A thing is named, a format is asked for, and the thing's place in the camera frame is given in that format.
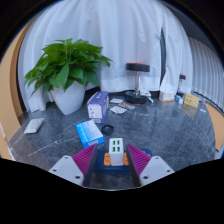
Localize pale flat packet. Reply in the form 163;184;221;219
109;97;124;104

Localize blue and white box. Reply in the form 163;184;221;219
75;119;105;149

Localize yellow card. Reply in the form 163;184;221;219
183;92;200;109

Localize brown flat packet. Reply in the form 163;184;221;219
118;101;136;111

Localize small blue white box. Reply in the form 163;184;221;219
174;94;184;105

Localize white packet on dumbbell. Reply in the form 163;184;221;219
139;89;153;98

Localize navy power strip orange sockets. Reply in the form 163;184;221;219
94;148;154;176

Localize small black round cap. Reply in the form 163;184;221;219
100;124;115;136

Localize green plant in white pot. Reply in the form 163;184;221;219
23;38;113;116

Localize white flat packet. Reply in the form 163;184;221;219
109;105;128;115

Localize white vertical blinds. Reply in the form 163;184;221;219
188;36;224;112

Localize white curtain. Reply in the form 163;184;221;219
18;0;194;113

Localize purple and white box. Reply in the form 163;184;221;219
86;91;110;125

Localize white orange sachet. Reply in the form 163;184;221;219
23;117;45;135

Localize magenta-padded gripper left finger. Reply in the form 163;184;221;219
48;143;99;188

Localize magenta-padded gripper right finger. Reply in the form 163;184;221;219
124;143;175;188

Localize small black red dumbbell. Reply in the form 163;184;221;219
176;73;187;98

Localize white orange carton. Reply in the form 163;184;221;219
158;90;176;103

